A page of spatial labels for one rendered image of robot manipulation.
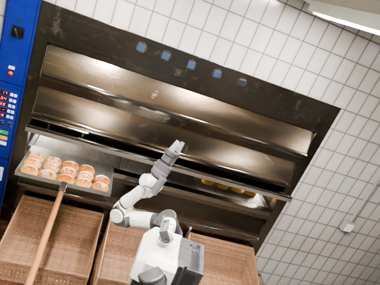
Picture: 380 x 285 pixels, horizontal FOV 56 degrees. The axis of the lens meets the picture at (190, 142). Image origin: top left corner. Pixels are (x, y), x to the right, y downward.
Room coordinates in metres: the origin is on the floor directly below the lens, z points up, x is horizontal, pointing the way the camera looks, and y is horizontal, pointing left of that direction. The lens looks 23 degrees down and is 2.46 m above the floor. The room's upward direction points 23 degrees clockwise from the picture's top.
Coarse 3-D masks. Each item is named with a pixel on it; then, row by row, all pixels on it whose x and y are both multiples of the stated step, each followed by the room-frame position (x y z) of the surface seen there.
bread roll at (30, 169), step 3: (24, 165) 1.70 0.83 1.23; (27, 165) 1.70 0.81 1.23; (30, 165) 1.71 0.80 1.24; (21, 168) 1.68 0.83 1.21; (24, 168) 1.68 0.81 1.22; (27, 168) 1.68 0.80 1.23; (30, 168) 1.69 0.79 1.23; (33, 168) 1.70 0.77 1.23; (36, 168) 1.72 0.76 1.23; (21, 171) 1.67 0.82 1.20; (24, 171) 1.67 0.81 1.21; (27, 171) 1.68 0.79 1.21; (30, 171) 1.68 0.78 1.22; (33, 171) 1.69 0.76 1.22; (36, 171) 1.70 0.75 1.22; (33, 174) 1.69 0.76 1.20; (36, 174) 1.70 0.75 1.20
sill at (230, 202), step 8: (24, 152) 1.92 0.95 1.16; (120, 176) 2.09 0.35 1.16; (128, 176) 2.11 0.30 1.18; (136, 176) 2.14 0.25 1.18; (168, 184) 2.21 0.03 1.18; (176, 184) 2.25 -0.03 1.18; (176, 192) 2.20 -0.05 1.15; (184, 192) 2.22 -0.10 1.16; (192, 192) 2.24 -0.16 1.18; (200, 192) 2.28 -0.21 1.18; (208, 192) 2.32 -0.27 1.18; (208, 200) 2.27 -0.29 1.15; (216, 200) 2.29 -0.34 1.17; (224, 200) 2.31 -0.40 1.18; (232, 200) 2.36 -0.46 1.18; (240, 208) 2.34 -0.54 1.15; (248, 208) 2.36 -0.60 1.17; (256, 208) 2.39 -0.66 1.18; (264, 208) 2.43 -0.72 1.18
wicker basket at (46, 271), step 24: (24, 216) 1.88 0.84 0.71; (48, 216) 1.93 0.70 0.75; (72, 216) 1.98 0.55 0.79; (96, 216) 2.03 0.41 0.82; (24, 240) 1.81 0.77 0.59; (48, 240) 1.89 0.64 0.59; (72, 240) 1.95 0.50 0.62; (96, 240) 1.84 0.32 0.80; (0, 264) 1.47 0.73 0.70; (24, 264) 1.51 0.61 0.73; (48, 264) 1.70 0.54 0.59; (72, 264) 1.78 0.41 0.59
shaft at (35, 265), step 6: (60, 192) 1.62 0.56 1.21; (60, 198) 1.57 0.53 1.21; (54, 204) 1.51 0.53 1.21; (54, 210) 1.46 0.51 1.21; (54, 216) 1.43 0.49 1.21; (48, 222) 1.37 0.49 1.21; (48, 228) 1.33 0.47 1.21; (48, 234) 1.30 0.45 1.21; (42, 240) 1.25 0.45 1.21; (42, 246) 1.22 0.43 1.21; (36, 252) 1.18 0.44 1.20; (42, 252) 1.19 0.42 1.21; (36, 258) 1.14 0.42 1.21; (36, 264) 1.11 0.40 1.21; (30, 270) 1.08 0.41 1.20; (36, 270) 1.09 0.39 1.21; (30, 276) 1.05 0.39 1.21; (30, 282) 1.02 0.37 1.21
